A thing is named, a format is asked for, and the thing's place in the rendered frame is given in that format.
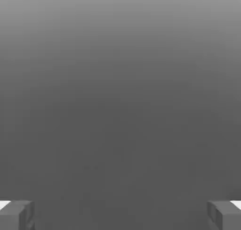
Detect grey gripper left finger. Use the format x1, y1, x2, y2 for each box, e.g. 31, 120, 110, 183
0, 200, 36, 230

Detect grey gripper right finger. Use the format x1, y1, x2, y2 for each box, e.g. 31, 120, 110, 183
206, 200, 241, 230

